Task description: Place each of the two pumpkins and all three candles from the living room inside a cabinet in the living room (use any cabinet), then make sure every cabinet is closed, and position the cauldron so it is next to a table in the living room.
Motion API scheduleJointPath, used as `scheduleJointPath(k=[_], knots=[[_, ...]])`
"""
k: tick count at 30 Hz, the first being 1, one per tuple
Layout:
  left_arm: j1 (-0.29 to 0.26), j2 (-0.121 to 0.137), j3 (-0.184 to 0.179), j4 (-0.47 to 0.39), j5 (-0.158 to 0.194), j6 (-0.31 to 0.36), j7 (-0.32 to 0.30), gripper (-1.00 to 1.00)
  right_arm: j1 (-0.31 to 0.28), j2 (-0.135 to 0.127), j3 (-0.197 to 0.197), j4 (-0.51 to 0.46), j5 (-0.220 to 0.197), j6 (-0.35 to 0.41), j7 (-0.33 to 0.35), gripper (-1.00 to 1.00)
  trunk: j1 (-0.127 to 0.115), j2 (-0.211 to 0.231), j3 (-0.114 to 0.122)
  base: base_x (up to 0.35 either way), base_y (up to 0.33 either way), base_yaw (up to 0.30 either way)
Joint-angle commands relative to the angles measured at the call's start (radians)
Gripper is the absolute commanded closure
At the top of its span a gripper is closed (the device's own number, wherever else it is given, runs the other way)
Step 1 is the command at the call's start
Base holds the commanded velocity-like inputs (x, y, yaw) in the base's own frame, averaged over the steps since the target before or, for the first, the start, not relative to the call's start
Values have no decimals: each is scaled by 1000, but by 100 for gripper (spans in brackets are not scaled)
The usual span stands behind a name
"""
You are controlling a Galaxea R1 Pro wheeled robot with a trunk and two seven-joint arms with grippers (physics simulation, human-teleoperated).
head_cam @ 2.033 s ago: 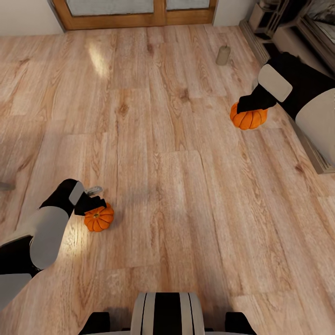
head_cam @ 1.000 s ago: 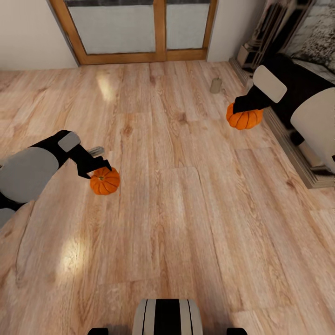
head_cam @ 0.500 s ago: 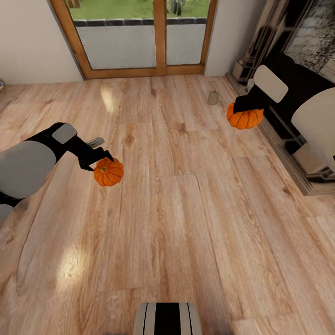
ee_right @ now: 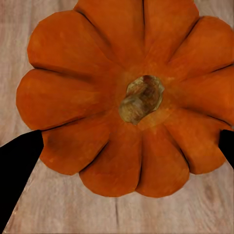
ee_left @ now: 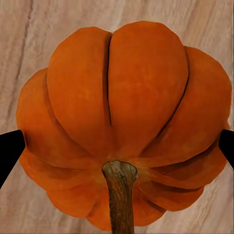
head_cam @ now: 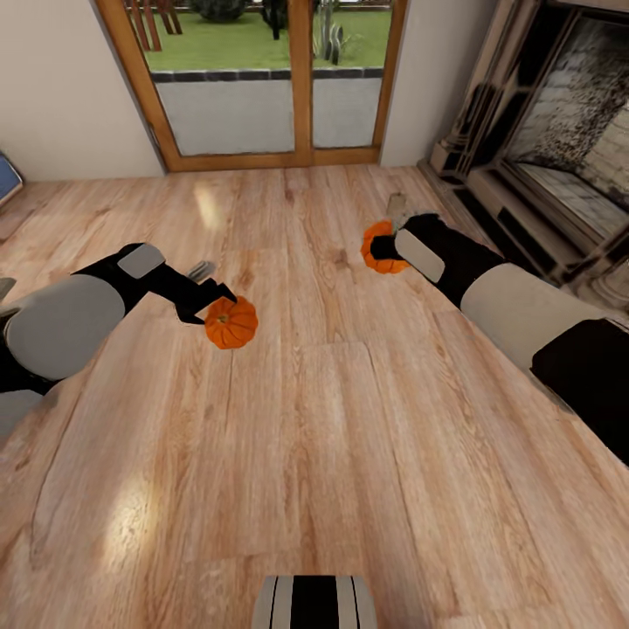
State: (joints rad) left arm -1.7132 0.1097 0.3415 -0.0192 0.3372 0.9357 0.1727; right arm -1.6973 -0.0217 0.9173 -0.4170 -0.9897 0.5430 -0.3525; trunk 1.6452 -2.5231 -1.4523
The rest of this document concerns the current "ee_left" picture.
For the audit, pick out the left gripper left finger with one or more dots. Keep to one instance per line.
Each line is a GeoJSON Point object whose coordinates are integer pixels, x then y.
{"type": "Point", "coordinates": [11, 147]}

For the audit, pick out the pumpkin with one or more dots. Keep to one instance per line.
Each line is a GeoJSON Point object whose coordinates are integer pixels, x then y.
{"type": "Point", "coordinates": [123, 126]}

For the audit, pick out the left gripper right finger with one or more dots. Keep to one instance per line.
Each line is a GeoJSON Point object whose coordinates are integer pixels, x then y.
{"type": "Point", "coordinates": [226, 145]}

